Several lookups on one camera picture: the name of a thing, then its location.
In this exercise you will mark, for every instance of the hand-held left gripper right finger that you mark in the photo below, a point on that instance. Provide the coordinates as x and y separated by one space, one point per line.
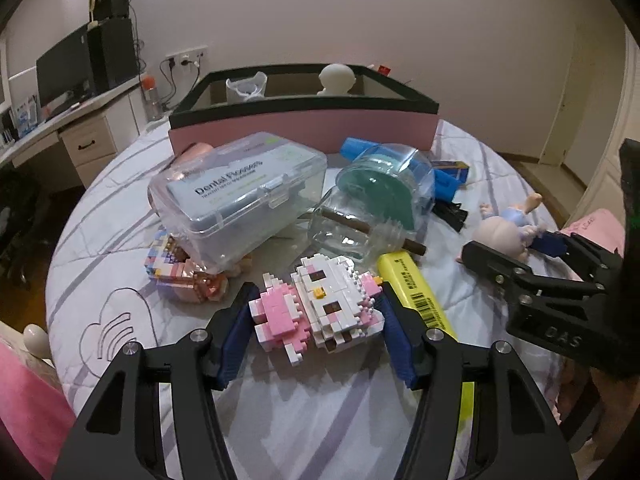
400 345

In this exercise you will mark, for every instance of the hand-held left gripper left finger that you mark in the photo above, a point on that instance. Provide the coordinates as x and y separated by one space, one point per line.
234 342

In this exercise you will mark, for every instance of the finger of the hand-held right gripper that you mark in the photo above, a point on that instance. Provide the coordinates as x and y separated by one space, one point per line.
492 260
549 244

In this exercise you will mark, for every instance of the baby doll figurine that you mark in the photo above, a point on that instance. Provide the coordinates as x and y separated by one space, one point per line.
492 232

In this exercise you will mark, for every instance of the yellow highlighter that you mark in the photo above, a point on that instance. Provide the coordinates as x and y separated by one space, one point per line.
415 285

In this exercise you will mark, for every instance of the pink white brick cat figure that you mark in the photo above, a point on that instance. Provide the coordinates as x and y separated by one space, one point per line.
320 305

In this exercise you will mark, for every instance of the pastel brick figure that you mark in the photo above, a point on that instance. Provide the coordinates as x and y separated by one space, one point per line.
162 260

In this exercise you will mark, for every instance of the clear glass bottle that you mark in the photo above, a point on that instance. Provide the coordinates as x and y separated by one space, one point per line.
345 237

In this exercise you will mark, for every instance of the clear jar with green lid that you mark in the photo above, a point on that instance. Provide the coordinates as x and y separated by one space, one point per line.
380 185

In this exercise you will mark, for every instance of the clear plastic case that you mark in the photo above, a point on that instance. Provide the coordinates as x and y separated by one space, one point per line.
240 195

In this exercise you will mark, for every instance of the pink storage box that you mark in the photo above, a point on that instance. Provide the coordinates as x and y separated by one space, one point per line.
300 127

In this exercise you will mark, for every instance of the person's right hand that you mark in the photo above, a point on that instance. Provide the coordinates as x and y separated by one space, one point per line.
575 390

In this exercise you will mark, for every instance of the pink paper note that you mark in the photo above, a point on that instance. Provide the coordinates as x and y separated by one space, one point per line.
597 225

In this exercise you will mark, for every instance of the black hair clip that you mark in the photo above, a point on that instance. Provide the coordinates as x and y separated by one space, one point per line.
450 215

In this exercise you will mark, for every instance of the brown stick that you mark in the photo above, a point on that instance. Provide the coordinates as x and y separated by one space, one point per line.
415 247

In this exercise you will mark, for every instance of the dark blue packet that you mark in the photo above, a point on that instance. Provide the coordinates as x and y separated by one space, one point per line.
455 170

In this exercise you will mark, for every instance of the white door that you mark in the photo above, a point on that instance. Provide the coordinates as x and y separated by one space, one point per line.
565 105

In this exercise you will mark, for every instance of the blue highlighter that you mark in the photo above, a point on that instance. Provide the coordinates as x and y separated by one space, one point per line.
355 146

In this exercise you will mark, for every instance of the white round knob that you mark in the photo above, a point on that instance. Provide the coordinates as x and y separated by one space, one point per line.
35 340

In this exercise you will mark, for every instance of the pink cloth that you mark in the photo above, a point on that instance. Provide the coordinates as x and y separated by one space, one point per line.
25 410

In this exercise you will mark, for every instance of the white doll head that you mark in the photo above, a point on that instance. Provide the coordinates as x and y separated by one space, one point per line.
337 79

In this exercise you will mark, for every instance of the white desk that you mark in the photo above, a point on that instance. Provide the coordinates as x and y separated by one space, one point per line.
90 145

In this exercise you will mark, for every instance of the black office chair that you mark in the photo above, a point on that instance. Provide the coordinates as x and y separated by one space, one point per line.
17 225

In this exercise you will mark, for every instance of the small white hair dryer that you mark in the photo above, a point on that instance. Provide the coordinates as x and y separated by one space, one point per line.
245 89

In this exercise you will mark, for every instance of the bottle with orange cap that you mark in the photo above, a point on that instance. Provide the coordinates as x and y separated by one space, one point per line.
151 100

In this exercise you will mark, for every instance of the blue boxes on desk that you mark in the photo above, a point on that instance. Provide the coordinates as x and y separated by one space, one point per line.
25 115

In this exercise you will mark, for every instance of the black computer tower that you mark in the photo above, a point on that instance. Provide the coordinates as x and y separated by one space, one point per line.
112 55

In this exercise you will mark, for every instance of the black computer monitor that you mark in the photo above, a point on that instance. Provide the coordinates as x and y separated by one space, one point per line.
62 70

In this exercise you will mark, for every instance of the black speaker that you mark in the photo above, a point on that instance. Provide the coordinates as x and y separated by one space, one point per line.
112 2

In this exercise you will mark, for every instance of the cream figurine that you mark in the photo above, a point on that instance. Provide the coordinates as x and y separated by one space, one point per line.
92 10

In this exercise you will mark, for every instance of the white wall socket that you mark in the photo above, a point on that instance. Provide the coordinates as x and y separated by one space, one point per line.
187 56

